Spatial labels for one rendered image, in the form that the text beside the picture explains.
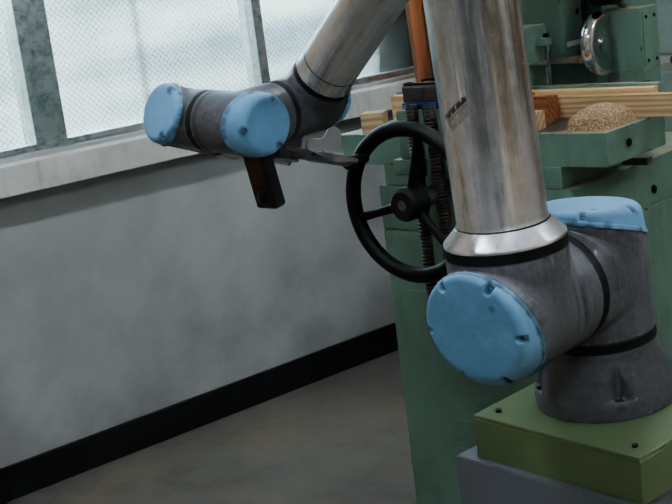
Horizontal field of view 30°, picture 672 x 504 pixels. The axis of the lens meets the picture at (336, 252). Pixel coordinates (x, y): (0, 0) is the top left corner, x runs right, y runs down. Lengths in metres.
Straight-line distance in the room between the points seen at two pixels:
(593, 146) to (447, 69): 0.76
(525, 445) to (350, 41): 0.60
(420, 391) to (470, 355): 1.04
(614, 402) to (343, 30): 0.62
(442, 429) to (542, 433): 0.90
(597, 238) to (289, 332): 2.27
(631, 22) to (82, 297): 1.65
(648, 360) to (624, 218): 0.19
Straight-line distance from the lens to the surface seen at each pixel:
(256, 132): 1.74
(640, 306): 1.66
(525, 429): 1.67
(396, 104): 2.63
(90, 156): 3.29
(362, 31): 1.74
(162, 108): 1.84
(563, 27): 2.47
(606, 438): 1.62
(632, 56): 2.47
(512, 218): 1.47
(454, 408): 2.50
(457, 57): 1.44
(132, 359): 3.49
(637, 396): 1.66
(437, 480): 2.60
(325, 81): 1.80
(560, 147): 2.21
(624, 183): 2.37
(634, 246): 1.63
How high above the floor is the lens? 1.23
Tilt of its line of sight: 13 degrees down
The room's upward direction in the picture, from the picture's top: 7 degrees counter-clockwise
